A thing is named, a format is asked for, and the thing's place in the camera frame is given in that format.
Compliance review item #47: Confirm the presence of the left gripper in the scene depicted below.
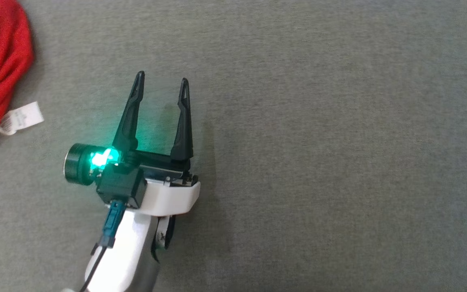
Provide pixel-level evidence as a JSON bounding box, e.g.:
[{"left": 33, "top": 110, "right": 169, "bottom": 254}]
[{"left": 63, "top": 71, "right": 201, "bottom": 215}]

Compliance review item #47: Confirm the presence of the grey fabric sofa seat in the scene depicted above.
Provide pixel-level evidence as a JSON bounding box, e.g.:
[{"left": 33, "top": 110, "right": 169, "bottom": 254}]
[{"left": 0, "top": 0, "right": 467, "bottom": 292}]

